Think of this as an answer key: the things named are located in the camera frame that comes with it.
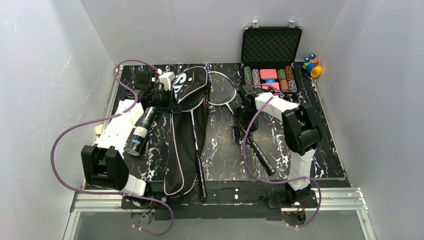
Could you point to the pink playing card deck lower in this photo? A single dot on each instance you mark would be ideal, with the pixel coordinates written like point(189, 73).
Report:
point(273, 87)

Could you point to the poker chip row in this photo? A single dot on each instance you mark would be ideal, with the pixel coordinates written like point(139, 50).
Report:
point(290, 79)
point(282, 79)
point(256, 81)
point(247, 72)

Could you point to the colourful toy block train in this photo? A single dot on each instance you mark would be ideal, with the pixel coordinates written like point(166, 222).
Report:
point(311, 65)

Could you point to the pink playing card deck upper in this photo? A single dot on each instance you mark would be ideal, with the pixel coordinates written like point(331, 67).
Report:
point(266, 74)

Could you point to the black shuttlecock tube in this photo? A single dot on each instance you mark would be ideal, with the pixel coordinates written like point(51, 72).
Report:
point(140, 132)

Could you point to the black racket bag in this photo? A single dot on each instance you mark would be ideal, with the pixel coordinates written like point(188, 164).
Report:
point(188, 122)

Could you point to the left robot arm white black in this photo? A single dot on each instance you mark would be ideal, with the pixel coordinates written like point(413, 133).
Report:
point(103, 162)

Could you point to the black poker chip case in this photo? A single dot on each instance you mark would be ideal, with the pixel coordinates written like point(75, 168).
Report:
point(269, 47)

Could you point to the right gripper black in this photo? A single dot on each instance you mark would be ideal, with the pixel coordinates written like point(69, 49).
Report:
point(241, 114)

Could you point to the poker chip row far right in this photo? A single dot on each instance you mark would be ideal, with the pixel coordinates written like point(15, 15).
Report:
point(290, 79)

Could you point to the blue dealer button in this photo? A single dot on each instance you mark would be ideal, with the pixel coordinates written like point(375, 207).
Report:
point(270, 81)

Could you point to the beige small block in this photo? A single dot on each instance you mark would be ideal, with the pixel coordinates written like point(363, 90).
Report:
point(99, 129)

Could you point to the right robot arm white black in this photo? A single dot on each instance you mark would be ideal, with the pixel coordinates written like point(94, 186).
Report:
point(301, 130)

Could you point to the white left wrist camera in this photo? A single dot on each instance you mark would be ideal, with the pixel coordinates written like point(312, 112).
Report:
point(166, 80)

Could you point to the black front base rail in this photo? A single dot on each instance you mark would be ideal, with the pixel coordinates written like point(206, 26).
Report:
point(253, 200)

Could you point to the poker chip row far left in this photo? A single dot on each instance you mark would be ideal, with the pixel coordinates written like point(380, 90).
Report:
point(247, 72)

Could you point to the poker chip row right inner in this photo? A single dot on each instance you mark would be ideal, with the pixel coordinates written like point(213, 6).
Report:
point(282, 79)

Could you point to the pink playing card deck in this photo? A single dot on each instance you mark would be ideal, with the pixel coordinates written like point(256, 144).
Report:
point(266, 74)
point(273, 87)

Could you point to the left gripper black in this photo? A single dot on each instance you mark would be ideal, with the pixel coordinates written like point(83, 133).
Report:
point(170, 100)

